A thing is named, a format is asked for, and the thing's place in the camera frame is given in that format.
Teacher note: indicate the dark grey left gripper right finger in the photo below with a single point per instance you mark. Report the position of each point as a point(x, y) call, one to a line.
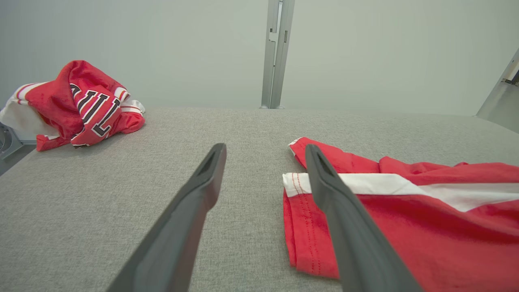
point(357, 239)

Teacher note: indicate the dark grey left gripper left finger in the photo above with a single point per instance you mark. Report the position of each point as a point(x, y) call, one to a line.
point(174, 235)

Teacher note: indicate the red shorts with white stripe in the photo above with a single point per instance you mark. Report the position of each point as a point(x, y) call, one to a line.
point(425, 227)

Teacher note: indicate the red t-shirt with white sleeves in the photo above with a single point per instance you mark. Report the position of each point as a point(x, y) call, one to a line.
point(56, 101)

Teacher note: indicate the grey fabric sofa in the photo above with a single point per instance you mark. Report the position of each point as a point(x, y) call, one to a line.
point(121, 202)

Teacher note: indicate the grey metal floor bracket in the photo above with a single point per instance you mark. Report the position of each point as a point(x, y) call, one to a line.
point(8, 144)

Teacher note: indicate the grey metal frame leg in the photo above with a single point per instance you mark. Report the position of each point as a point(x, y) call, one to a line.
point(500, 101)

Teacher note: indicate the grey partition post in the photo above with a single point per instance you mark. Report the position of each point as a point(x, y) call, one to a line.
point(284, 52)
point(268, 52)

